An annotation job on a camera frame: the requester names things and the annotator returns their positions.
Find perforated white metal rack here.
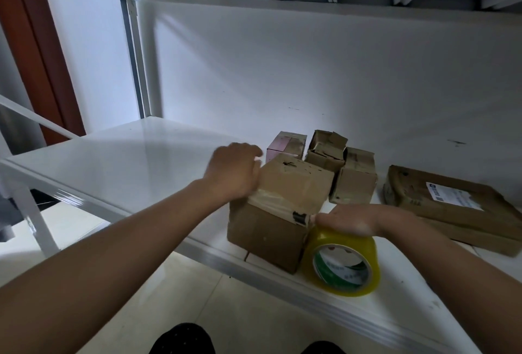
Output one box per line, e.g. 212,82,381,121
0,93,83,257

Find person's right forearm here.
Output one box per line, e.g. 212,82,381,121
400,211,522,354

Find white metal shelf rack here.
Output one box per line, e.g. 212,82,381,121
0,0,522,354

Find yellow tape roll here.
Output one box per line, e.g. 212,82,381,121
300,227,382,297

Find corrugated cardboard box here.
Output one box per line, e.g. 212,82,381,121
304,129,349,175

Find long cardboard box white label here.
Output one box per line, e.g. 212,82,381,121
227,152,336,276

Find person's left forearm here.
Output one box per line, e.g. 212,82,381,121
0,178,225,354

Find pink carton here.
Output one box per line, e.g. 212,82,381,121
265,130,308,165

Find red-brown door frame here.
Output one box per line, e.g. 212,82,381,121
0,0,86,147

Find person's black trousers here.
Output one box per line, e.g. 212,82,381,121
148,322,347,354

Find small cardboard box red label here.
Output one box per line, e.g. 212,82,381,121
330,146,378,206

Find person's right hand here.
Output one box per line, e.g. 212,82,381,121
314,203,421,240

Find person's left hand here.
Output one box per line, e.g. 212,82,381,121
199,142,264,205

